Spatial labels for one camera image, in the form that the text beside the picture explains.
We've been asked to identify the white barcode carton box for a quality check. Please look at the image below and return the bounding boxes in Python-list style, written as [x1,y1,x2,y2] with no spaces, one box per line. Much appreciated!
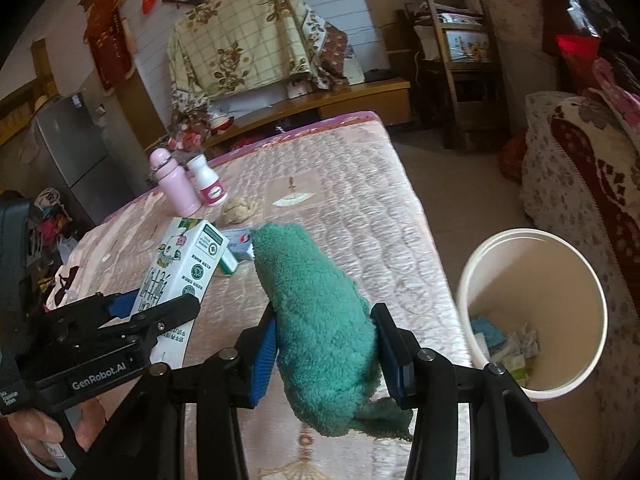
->
[128,216,230,369]

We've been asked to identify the small wrapper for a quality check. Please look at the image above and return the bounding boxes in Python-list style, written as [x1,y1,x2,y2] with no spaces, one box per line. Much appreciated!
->
[503,324,539,359]

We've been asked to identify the blue snack bag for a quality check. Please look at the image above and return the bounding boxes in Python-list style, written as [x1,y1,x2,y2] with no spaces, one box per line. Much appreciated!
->
[471,315,506,349]

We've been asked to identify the blue white medicine box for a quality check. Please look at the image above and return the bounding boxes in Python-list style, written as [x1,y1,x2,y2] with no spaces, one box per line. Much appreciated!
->
[221,228,255,261]

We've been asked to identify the beige cloth ball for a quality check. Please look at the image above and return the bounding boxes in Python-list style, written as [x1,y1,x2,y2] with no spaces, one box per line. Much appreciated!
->
[220,197,262,226]

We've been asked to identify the green towel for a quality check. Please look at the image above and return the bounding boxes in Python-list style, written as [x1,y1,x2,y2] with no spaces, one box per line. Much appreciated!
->
[252,223,412,440]

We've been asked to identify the cream trash bucket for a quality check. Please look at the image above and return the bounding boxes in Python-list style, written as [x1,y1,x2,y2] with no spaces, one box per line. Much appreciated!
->
[456,229,608,402]

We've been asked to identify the person's left hand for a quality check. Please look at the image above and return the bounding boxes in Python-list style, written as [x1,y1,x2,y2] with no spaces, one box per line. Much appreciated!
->
[6,399,106,478]

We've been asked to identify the pink thermos bottle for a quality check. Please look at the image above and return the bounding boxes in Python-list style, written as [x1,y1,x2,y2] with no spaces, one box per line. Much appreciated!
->
[150,148,202,218]

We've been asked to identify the white pill bottle pink label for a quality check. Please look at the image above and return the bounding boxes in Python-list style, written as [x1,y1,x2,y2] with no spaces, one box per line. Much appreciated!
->
[186,155,228,207]

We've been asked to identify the artificial flower bunch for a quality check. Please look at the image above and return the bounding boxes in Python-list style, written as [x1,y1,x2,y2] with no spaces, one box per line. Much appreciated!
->
[165,106,212,152]

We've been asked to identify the grey refrigerator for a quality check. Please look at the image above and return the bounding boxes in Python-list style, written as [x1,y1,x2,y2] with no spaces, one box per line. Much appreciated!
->
[28,93,134,228]

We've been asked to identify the pink quilted table cover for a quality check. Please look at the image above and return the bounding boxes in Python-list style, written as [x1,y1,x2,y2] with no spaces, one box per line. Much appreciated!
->
[44,110,474,480]

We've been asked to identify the red hanging ornament left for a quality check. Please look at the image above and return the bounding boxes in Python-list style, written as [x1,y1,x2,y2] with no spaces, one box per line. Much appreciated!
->
[84,0,134,96]

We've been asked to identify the floral covered sofa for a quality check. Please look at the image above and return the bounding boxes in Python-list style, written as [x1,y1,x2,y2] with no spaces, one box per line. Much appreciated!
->
[522,91,639,479]

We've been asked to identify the floral cloth covered television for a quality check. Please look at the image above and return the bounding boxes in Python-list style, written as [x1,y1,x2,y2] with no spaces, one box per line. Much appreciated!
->
[167,0,348,113]

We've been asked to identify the wooden tv cabinet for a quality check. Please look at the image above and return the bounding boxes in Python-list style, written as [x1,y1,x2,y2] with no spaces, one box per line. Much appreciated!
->
[203,78,411,148]

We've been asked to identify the wooden chair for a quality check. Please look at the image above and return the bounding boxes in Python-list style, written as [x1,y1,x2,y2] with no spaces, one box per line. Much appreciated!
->
[406,0,510,152]

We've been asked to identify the pink floral blanket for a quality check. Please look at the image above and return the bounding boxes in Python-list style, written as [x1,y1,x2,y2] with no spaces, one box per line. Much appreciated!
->
[592,58,640,150]

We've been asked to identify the floral covered tall appliance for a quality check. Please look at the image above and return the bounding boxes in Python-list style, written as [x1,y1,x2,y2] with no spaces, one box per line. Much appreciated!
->
[464,0,556,129]

